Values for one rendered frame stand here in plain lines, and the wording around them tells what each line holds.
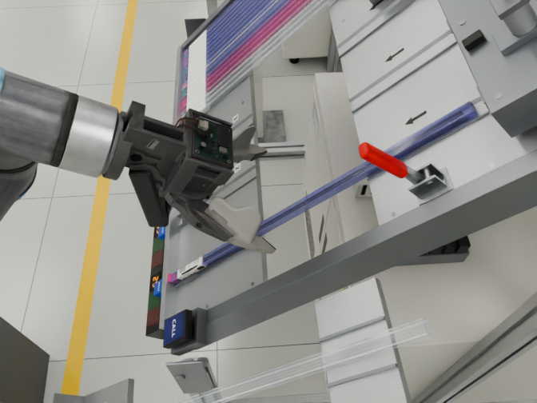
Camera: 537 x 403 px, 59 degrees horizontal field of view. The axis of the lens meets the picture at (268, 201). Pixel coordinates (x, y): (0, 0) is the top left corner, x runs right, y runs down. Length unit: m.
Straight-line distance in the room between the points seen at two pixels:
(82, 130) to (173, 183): 0.10
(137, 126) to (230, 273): 0.29
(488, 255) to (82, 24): 2.17
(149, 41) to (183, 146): 1.97
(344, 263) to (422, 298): 0.39
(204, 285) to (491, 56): 0.48
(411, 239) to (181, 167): 0.25
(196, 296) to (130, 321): 0.85
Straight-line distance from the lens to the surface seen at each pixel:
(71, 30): 2.62
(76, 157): 0.48
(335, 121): 1.13
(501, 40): 0.48
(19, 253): 1.82
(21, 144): 0.48
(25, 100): 0.48
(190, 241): 0.79
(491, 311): 0.95
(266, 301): 0.61
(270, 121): 1.96
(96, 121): 0.48
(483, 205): 0.49
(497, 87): 0.46
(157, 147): 0.49
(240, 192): 0.73
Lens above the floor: 1.42
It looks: 56 degrees down
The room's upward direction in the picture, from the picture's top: straight up
